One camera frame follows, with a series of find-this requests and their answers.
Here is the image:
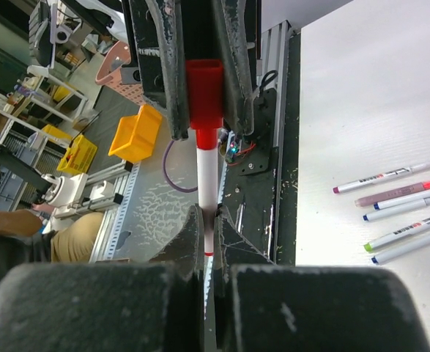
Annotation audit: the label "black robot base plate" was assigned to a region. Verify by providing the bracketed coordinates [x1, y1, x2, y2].
[222, 23, 301, 265]

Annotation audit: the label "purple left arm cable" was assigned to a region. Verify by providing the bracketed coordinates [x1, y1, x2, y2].
[163, 139, 201, 194]

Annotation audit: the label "white shelving rack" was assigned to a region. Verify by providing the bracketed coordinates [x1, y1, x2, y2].
[0, 65, 89, 148]

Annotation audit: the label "yellow crate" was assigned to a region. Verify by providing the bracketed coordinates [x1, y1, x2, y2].
[42, 125, 97, 175]

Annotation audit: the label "pink translucent highlighter pen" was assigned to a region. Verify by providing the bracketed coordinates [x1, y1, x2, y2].
[355, 181, 430, 207]

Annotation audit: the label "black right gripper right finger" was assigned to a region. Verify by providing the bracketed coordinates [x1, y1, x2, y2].
[214, 206, 430, 351]

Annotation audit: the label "blue capped marker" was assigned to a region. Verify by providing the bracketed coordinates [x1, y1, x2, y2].
[371, 234, 430, 265]
[374, 189, 430, 210]
[363, 197, 430, 221]

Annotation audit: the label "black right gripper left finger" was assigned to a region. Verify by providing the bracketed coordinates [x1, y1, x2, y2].
[0, 205, 203, 351]

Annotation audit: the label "seated person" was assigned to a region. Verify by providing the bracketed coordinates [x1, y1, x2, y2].
[0, 209, 103, 281]

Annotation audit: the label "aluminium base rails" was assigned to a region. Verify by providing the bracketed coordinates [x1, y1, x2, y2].
[89, 161, 141, 263]

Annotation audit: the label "pink perforated basket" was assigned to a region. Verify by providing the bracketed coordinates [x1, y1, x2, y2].
[95, 41, 144, 106]

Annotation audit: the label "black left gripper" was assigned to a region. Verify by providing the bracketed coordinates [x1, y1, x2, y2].
[122, 0, 262, 140]

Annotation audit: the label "magenta capped whiteboard marker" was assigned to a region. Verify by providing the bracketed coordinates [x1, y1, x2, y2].
[333, 161, 430, 194]

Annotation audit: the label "yellow plastic bin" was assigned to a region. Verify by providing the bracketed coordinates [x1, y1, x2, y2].
[108, 104, 163, 164]

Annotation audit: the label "lime green capped marker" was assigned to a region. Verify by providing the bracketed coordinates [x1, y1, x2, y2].
[363, 217, 430, 252]

